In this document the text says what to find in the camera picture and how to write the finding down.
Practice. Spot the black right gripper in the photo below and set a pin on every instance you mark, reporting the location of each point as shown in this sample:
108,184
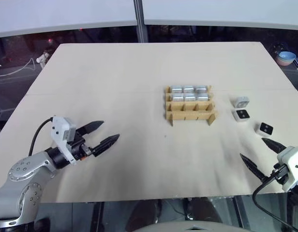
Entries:
280,172

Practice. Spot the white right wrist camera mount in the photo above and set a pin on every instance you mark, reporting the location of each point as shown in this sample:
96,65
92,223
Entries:
293,164

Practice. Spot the grey metal pole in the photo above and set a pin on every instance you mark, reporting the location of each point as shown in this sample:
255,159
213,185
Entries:
140,21

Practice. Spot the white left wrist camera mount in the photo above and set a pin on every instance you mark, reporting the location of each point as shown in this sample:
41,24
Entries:
60,131

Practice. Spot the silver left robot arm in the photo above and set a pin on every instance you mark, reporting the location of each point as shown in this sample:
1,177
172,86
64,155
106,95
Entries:
23,169

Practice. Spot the small white figure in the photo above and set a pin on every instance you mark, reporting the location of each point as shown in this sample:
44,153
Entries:
42,58

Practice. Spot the cardboard divider tray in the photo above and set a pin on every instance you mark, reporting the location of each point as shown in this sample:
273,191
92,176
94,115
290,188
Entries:
187,113

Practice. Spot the dark rounded shape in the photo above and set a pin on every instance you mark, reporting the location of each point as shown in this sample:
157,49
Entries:
141,215
203,211

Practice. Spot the blue bowl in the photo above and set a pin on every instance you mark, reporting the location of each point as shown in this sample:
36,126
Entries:
287,56

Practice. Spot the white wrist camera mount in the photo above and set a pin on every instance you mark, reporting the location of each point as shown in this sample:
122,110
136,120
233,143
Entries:
60,131
293,164

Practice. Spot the white cube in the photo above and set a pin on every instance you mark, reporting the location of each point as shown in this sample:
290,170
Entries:
241,102
265,129
241,114

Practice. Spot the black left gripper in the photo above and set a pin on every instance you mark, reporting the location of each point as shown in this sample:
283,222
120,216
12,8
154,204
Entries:
77,149

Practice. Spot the pink bowl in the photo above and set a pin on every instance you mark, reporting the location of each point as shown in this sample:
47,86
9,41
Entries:
286,63

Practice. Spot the black table leg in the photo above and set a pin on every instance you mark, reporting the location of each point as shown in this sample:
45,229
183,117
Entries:
98,215
239,212

